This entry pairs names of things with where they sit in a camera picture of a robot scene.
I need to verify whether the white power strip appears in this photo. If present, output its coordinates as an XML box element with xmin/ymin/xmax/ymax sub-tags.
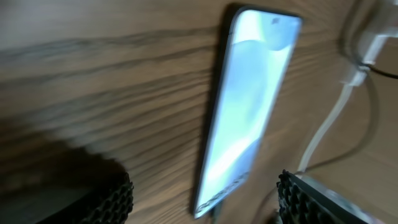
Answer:
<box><xmin>353</xmin><ymin>0</ymin><xmax>397</xmax><ymax>66</ymax></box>

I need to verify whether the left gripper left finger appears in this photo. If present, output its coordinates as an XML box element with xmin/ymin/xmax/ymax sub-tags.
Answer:
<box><xmin>39</xmin><ymin>172</ymin><xmax>134</xmax><ymax>224</ymax></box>

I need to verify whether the Samsung Galaxy smartphone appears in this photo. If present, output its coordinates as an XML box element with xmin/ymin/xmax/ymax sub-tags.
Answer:
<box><xmin>191</xmin><ymin>4</ymin><xmax>303</xmax><ymax>219</ymax></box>

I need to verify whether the black USB charging cable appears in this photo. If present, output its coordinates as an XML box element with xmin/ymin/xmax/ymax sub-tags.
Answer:
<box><xmin>211</xmin><ymin>62</ymin><xmax>398</xmax><ymax>224</ymax></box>

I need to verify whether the white power strip cord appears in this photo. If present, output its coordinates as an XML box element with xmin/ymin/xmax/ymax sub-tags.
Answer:
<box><xmin>295</xmin><ymin>70</ymin><xmax>369</xmax><ymax>175</ymax></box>

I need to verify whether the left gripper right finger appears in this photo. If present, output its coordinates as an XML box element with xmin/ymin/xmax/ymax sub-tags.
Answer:
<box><xmin>277</xmin><ymin>170</ymin><xmax>382</xmax><ymax>224</ymax></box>

